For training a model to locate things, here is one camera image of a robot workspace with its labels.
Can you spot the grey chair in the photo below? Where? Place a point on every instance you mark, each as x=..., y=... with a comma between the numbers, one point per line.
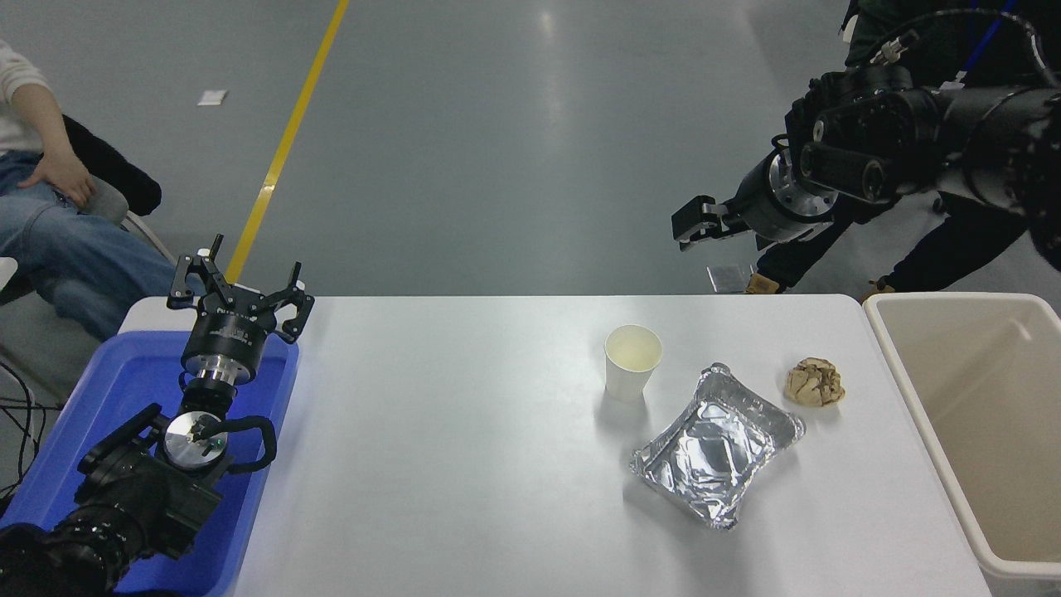
x=104, y=203

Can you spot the white paper scrap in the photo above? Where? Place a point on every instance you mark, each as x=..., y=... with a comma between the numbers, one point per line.
x=211, y=98

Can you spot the person's forearm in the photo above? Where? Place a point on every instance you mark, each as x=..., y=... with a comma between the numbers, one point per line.
x=41, y=124

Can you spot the silver floor plate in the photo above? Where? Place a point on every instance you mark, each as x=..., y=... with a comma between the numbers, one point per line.
x=728, y=278

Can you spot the crumpled tan paper ball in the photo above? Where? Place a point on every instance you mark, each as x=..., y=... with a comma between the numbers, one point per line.
x=816, y=383

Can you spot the blue plastic tray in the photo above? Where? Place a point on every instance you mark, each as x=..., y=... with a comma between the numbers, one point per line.
x=108, y=381

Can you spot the person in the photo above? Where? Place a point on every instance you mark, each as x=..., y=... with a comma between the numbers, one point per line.
x=953, y=240
x=75, y=265

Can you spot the person's hand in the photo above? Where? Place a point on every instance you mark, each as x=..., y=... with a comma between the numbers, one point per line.
x=66, y=174

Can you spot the black jacket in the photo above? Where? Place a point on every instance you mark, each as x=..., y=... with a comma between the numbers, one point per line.
x=116, y=170

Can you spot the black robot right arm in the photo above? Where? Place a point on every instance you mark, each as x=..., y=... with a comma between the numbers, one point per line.
x=879, y=133

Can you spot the silver foil tray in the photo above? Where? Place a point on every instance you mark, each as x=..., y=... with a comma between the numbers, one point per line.
x=714, y=452

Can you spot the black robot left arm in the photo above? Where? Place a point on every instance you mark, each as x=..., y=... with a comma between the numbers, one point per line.
x=133, y=489

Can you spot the large pale bin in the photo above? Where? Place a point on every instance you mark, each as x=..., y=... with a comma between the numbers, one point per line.
x=978, y=414

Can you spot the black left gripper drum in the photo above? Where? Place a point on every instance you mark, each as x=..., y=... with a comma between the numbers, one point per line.
x=225, y=336

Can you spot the white paper cup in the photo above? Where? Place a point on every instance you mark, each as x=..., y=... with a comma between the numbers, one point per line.
x=627, y=381

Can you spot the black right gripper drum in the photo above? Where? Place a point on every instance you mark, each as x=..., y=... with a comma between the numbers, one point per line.
x=756, y=203

